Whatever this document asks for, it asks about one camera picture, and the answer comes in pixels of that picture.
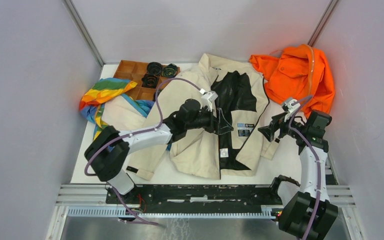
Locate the black rolled sock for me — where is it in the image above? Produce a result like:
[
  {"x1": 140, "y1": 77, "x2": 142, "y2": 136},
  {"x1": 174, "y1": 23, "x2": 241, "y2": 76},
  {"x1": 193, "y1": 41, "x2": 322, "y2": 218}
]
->
[
  {"x1": 141, "y1": 73, "x2": 160, "y2": 89},
  {"x1": 153, "y1": 89, "x2": 162, "y2": 102},
  {"x1": 161, "y1": 63, "x2": 178, "y2": 79},
  {"x1": 146, "y1": 61, "x2": 164, "y2": 77}
]

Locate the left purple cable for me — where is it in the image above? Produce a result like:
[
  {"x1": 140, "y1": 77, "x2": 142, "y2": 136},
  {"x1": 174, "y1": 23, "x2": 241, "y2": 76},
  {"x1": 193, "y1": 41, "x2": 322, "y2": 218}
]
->
[{"x1": 84, "y1": 77, "x2": 204, "y2": 227}]

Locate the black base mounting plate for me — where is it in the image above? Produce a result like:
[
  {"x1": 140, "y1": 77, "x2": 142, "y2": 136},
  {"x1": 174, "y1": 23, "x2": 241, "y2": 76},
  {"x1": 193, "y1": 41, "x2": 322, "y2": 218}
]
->
[{"x1": 105, "y1": 184, "x2": 282, "y2": 214}]

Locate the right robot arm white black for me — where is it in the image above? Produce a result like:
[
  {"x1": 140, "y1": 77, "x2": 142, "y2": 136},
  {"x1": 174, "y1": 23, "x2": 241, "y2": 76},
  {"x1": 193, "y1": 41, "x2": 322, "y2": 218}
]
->
[{"x1": 257, "y1": 110, "x2": 339, "y2": 240}]

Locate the black rolled sock near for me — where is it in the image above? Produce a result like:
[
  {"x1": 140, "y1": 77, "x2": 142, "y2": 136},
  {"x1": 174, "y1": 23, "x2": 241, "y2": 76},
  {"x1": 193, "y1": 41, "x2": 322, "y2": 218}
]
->
[{"x1": 153, "y1": 89, "x2": 162, "y2": 102}]

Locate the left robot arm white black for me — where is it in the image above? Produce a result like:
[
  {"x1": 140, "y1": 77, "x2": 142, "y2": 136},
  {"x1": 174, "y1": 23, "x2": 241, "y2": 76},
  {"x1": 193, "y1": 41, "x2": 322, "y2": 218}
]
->
[{"x1": 84, "y1": 98, "x2": 234, "y2": 204}]

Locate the brown wooden compartment tray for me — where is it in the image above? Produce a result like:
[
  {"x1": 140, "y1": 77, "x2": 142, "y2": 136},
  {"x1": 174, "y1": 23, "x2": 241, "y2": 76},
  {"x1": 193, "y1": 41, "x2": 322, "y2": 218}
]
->
[{"x1": 114, "y1": 60, "x2": 181, "y2": 101}]

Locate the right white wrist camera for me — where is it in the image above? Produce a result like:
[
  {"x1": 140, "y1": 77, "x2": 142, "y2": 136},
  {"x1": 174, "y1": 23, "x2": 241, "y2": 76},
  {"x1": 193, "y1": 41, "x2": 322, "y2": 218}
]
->
[{"x1": 281, "y1": 97, "x2": 301, "y2": 122}]

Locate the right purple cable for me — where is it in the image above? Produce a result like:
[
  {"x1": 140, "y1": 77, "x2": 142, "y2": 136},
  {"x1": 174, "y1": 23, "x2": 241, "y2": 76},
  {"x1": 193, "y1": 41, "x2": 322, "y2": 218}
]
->
[{"x1": 286, "y1": 95, "x2": 323, "y2": 240}]

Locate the aluminium frame rail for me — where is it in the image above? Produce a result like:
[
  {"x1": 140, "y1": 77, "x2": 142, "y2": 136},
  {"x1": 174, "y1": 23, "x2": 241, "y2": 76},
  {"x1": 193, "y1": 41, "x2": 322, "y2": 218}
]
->
[{"x1": 55, "y1": 184, "x2": 357, "y2": 220}]

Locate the purple cable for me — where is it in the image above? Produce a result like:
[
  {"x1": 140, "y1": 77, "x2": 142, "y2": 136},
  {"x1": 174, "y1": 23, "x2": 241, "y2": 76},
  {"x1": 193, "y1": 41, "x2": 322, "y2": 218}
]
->
[
  {"x1": 286, "y1": 95, "x2": 323, "y2": 240},
  {"x1": 84, "y1": 77, "x2": 204, "y2": 227}
]

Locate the beige zip jacket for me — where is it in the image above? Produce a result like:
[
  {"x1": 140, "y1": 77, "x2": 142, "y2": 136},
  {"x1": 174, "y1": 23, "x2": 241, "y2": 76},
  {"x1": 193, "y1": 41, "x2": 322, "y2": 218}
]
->
[{"x1": 104, "y1": 53, "x2": 278, "y2": 180}]

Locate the black rolled sock far left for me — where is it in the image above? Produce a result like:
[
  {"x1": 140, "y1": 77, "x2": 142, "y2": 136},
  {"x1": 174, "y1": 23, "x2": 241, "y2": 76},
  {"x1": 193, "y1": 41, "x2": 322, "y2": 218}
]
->
[{"x1": 146, "y1": 61, "x2": 164, "y2": 77}]

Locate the black rolled sock middle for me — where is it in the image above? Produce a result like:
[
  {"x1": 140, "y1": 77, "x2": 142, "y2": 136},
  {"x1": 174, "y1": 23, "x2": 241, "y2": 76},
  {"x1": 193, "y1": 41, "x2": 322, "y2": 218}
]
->
[{"x1": 141, "y1": 73, "x2": 160, "y2": 89}]

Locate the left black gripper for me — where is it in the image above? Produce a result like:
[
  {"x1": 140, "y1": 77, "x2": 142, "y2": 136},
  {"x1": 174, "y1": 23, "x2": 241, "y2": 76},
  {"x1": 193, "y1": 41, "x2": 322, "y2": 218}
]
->
[{"x1": 185, "y1": 104, "x2": 234, "y2": 136}]

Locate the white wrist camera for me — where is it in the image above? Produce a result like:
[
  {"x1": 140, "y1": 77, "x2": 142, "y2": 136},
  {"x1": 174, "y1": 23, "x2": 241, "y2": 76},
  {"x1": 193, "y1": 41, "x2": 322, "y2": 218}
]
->
[
  {"x1": 281, "y1": 97, "x2": 301, "y2": 122},
  {"x1": 199, "y1": 88, "x2": 218, "y2": 112}
]

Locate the orange jacket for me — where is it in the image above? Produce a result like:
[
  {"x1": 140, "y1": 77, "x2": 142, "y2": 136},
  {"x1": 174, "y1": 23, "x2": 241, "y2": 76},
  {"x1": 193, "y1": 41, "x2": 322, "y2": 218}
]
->
[{"x1": 248, "y1": 44, "x2": 335, "y2": 118}]

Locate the rainbow striped garment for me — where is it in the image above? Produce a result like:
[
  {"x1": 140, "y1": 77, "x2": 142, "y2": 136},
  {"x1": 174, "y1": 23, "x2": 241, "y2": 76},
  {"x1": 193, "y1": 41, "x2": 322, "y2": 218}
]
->
[{"x1": 78, "y1": 77, "x2": 155, "y2": 139}]

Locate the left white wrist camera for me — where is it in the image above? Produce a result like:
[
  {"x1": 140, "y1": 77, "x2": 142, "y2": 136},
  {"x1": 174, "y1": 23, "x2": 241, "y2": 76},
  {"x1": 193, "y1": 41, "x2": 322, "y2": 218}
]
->
[{"x1": 199, "y1": 88, "x2": 218, "y2": 112}]

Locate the black rolled sock far right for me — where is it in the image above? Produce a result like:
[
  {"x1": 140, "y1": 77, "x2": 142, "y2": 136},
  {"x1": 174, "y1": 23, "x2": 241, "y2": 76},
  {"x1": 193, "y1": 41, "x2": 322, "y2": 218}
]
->
[{"x1": 161, "y1": 63, "x2": 178, "y2": 79}]

